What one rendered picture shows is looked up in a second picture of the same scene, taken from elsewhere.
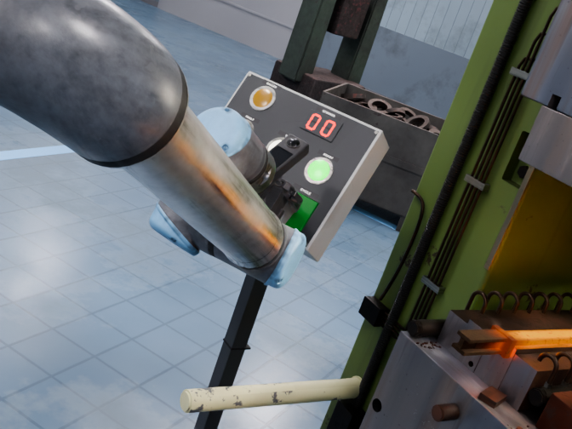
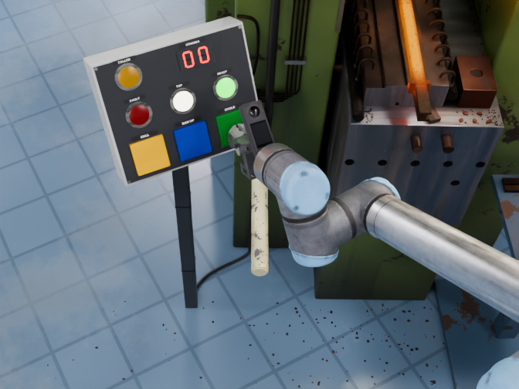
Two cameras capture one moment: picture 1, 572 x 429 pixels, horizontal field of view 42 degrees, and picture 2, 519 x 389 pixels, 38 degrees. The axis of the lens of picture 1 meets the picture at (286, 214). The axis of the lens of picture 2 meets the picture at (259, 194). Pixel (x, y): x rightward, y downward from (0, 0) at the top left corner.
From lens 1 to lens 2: 1.39 m
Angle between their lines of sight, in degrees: 55
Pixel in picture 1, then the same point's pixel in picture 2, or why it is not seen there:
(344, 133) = (218, 47)
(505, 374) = not seen: hidden behind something
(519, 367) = (435, 89)
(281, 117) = (158, 76)
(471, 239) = (313, 21)
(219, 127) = (311, 188)
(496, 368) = not seen: hidden behind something
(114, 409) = (37, 290)
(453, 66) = not seen: outside the picture
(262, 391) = (264, 214)
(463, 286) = (321, 49)
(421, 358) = (377, 128)
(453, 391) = (411, 130)
